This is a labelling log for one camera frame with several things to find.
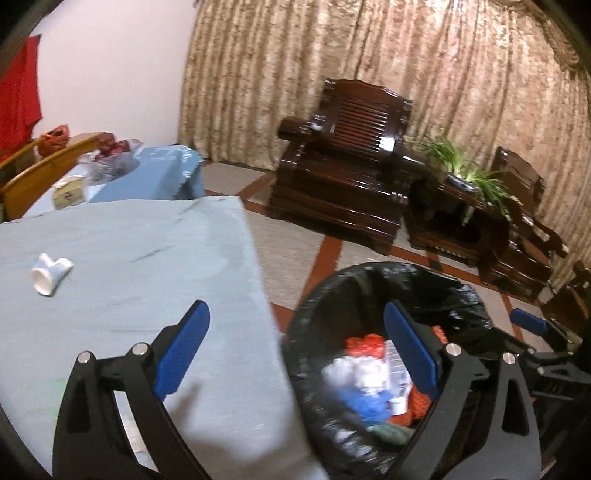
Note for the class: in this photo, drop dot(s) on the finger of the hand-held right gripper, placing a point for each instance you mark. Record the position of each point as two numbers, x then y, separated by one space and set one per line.
528 321
505 342

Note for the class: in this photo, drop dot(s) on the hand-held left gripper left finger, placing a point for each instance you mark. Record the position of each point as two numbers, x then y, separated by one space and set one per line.
182 355

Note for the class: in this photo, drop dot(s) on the tissue box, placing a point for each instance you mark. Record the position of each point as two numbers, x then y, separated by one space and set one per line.
69 194

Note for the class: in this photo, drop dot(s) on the blue printed packet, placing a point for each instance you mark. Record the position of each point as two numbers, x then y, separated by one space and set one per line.
369 408

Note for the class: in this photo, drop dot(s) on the pile of red fruits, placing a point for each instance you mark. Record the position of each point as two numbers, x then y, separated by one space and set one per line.
111 146

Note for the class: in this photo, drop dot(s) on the light blue tablecloth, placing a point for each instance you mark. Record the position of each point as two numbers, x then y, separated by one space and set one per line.
157 180

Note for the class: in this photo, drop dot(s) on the orange bubble wrap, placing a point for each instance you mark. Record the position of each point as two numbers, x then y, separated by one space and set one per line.
364 346

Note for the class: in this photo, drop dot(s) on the grey-blue tablecloth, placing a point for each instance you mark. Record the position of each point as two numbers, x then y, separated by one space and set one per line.
138 258

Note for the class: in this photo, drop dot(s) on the white tissue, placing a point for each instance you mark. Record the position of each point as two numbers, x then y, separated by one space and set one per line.
355 374

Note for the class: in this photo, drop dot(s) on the black trash bag bin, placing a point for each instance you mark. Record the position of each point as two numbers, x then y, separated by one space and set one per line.
318 323

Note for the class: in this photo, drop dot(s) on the white printed packet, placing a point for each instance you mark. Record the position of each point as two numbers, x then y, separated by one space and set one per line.
397 374

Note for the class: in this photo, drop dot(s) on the dark wooden armchair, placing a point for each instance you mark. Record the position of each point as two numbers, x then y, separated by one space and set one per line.
521 230
341 175

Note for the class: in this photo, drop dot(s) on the dark wooden side table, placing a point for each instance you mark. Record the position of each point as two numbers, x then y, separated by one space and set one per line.
443 221

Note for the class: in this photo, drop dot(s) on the red cloth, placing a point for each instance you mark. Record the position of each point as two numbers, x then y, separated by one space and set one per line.
18 101

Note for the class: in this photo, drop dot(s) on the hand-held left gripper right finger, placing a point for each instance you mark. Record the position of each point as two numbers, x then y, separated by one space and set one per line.
411 355

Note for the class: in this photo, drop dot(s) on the dark wooden chair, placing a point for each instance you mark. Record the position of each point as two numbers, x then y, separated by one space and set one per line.
570 300

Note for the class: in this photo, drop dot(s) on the plastic bag with red fruit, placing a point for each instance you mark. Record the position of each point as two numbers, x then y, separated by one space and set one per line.
111 167

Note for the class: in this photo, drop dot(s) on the green potted plant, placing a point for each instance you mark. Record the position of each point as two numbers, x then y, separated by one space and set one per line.
466 170

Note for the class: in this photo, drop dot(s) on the white pipe tee fitting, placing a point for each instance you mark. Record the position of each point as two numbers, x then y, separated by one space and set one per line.
48 277

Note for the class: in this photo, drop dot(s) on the beige patterned curtain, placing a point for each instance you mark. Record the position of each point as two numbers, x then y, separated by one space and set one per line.
415 55

